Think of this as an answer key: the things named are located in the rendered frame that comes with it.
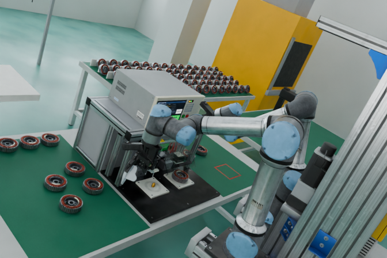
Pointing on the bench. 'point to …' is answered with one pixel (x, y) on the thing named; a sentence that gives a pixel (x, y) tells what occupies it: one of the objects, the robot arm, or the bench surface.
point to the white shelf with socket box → (15, 86)
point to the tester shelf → (116, 117)
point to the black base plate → (177, 207)
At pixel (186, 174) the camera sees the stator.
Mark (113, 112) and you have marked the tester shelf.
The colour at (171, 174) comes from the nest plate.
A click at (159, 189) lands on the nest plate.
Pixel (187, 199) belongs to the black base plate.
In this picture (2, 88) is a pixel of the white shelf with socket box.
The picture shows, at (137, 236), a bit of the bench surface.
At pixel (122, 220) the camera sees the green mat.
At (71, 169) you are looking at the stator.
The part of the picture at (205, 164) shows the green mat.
